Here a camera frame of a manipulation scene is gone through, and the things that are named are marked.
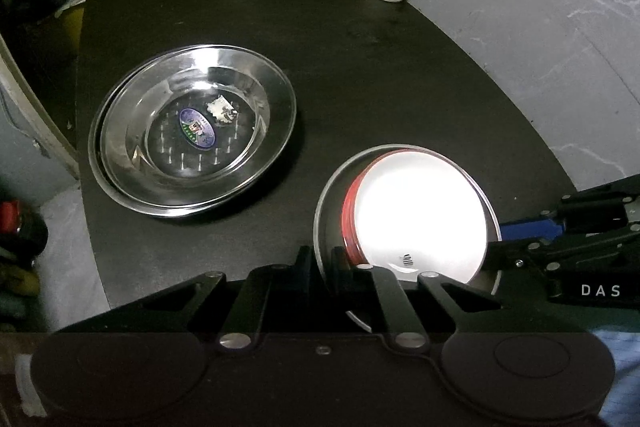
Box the red-capped dark bottle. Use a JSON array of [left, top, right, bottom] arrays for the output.
[[0, 201, 48, 263]]

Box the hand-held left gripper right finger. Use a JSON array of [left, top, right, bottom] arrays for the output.
[[330, 247, 593, 353]]

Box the yellowish bottle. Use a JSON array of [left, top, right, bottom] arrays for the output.
[[0, 264, 41, 298]]

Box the white door frame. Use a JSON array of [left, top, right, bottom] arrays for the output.
[[0, 32, 81, 182]]

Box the large steel basin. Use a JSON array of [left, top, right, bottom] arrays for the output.
[[89, 44, 297, 220]]

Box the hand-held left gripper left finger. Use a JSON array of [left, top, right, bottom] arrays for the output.
[[50, 246, 316, 353]]

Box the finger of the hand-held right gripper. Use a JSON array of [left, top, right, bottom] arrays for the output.
[[500, 192, 631, 242], [487, 224, 640, 278]]

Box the white bowl with barcode sticker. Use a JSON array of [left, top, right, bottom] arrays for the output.
[[356, 151, 488, 285]]

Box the deep steel bowl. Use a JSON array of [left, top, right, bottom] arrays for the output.
[[313, 143, 503, 334]]

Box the person's light blue clothing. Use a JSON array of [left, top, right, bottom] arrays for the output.
[[592, 327, 640, 427]]

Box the yellow box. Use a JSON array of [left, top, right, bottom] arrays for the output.
[[60, 0, 103, 52]]

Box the steel plate with oval sticker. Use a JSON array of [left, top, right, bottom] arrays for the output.
[[99, 47, 296, 208]]

